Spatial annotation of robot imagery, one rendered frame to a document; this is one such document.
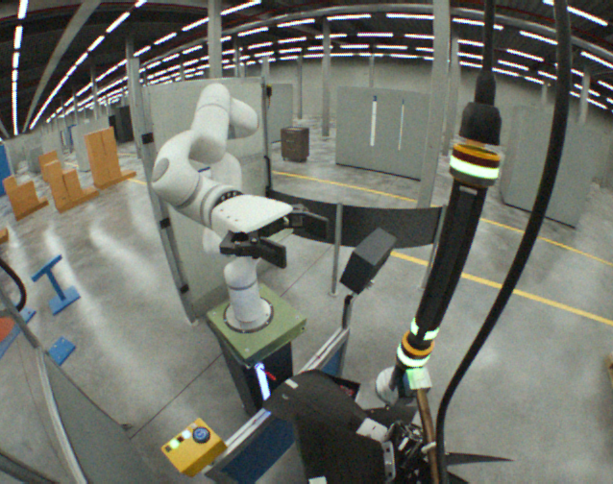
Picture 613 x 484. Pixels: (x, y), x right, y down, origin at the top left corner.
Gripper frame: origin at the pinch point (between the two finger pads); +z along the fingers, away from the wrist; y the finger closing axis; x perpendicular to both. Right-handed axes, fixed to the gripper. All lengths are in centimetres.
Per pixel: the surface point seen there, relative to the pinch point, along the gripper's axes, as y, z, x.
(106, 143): -136, -789, -46
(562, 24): 7.1, 23.3, 25.3
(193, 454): 30, -14, -58
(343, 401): -5.5, 8.2, -46.8
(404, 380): 3.1, 19.2, -12.9
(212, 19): -367, -560, 226
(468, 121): 1.0, 17.5, 17.8
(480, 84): 0.5, 18.1, 21.1
